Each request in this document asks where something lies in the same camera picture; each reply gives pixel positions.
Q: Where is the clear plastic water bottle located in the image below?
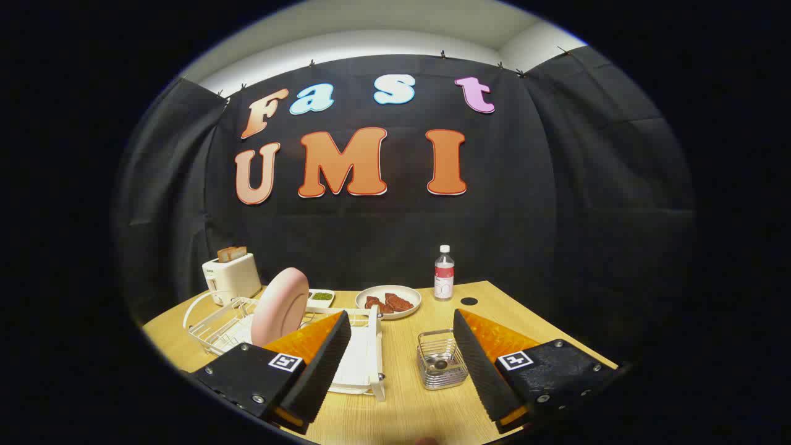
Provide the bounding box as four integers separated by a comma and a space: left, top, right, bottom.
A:
434, 245, 455, 302

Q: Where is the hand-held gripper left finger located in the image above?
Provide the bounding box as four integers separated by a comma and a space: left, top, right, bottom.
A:
188, 311, 352, 435

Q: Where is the silver wire basket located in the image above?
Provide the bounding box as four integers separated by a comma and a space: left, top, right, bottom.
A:
417, 329, 469, 391

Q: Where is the pink plate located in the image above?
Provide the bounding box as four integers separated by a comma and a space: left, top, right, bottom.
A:
250, 267, 310, 347

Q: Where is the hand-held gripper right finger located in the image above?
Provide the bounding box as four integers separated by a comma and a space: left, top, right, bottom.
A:
453, 308, 619, 433

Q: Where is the white plate with meat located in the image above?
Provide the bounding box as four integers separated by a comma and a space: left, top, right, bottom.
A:
355, 285, 422, 320

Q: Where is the black backdrop cloth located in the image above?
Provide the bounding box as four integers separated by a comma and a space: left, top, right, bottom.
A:
114, 46, 696, 365

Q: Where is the white wire dish rack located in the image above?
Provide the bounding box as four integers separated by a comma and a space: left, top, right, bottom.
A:
183, 289, 387, 402

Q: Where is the white toaster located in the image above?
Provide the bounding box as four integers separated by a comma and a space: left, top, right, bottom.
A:
202, 252, 263, 307

